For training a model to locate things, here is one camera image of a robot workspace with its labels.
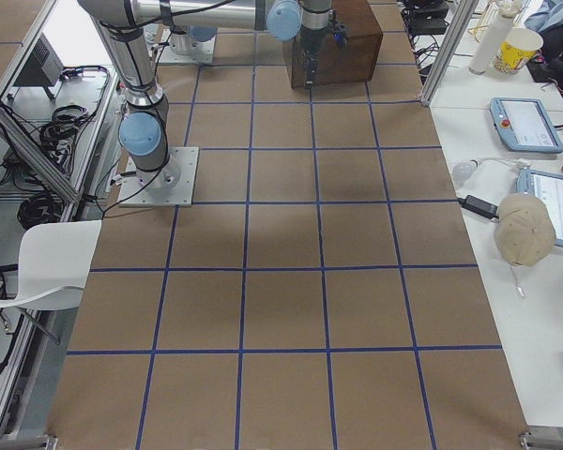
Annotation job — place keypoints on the grey control box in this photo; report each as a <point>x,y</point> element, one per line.
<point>42,69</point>

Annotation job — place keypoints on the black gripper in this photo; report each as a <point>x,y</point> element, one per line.
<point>311,43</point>

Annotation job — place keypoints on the white light bulb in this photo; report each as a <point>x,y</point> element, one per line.
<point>464,170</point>

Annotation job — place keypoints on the beige baseball cap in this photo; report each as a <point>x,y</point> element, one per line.
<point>525,233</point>

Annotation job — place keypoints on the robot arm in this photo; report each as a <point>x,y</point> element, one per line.
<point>121,26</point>
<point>197,35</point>

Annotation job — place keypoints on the dark wooden drawer cabinet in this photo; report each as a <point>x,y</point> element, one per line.
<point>354,64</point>

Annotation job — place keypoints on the white paper roll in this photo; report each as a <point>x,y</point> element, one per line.
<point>496,22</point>

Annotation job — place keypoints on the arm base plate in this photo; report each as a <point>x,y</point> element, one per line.
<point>164,55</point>
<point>173,186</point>

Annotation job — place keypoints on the yellow popcorn cup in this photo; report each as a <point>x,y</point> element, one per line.
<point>519,46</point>

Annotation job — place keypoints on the black adapter on table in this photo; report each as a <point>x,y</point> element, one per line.
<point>479,207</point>

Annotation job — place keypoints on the blue teach pendant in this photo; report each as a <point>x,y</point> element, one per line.
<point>548,187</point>
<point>523,125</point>

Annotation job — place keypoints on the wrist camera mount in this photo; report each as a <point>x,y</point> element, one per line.
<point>338,30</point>

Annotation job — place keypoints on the white plastic chair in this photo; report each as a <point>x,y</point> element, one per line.
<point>53,265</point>

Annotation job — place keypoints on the aluminium frame leg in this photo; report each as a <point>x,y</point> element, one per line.
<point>455,32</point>

